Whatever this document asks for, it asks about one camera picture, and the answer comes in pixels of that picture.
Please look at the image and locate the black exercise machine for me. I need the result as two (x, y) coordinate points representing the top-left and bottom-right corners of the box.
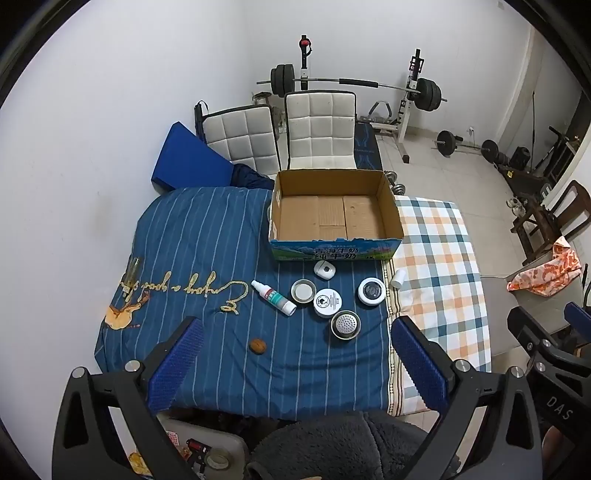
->
(531, 124), (583, 185)

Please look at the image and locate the metal dumbbell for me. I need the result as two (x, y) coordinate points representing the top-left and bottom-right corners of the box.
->
(382, 170), (407, 195)

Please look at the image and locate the dark wooden chair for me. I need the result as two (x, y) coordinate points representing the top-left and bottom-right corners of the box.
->
(510, 180), (591, 266)

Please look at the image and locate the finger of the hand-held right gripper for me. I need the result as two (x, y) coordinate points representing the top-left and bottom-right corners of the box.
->
(566, 302), (591, 337)
(507, 307), (561, 374)

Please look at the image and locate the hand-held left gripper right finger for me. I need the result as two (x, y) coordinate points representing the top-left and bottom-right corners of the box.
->
(392, 316), (543, 480)

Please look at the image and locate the metal strainer cup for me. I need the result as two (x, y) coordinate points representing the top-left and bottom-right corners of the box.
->
(329, 311), (361, 341)

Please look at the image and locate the grey plastic stool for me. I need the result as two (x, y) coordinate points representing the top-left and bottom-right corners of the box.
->
(157, 411), (250, 480)

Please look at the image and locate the orange patterned cloth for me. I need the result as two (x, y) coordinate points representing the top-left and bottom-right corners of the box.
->
(506, 236), (581, 292)

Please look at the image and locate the plaid bed sheet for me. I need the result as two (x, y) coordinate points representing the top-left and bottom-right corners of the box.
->
(385, 195), (492, 416)

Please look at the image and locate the blue cushion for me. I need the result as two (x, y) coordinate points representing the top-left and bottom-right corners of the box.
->
(151, 122), (236, 191)

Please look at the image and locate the white round tin lid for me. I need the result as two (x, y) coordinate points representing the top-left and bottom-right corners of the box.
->
(313, 288), (343, 319)

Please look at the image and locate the printed cardboard box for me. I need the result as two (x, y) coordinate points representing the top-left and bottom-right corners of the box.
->
(269, 169), (404, 263)

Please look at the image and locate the silver round tin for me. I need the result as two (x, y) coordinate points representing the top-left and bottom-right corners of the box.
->
(291, 280), (317, 305)

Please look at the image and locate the white spray bottle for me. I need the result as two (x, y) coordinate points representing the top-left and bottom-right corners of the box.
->
(250, 280), (297, 317)

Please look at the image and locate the blue striped blanket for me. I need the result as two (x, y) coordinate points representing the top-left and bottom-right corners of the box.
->
(95, 187), (398, 421)

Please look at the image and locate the dark blue cloth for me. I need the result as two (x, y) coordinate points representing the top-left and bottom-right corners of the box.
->
(231, 162), (276, 191)

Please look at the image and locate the blue and black bench pad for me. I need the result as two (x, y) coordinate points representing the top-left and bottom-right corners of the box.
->
(353, 121), (383, 171)

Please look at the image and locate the white round jar dark top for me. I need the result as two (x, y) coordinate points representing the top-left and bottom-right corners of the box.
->
(358, 277), (387, 307)

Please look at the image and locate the small black barbell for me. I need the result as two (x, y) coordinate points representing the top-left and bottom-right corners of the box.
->
(431, 130), (499, 163)

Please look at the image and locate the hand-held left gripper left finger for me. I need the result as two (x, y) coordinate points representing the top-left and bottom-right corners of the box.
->
(53, 317), (205, 480)

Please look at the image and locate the grey seat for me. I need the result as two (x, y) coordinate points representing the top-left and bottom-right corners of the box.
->
(480, 272), (573, 358)

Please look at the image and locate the white padded chair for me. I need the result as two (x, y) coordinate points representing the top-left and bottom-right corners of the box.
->
(194, 100), (281, 178)
(283, 91), (358, 171)

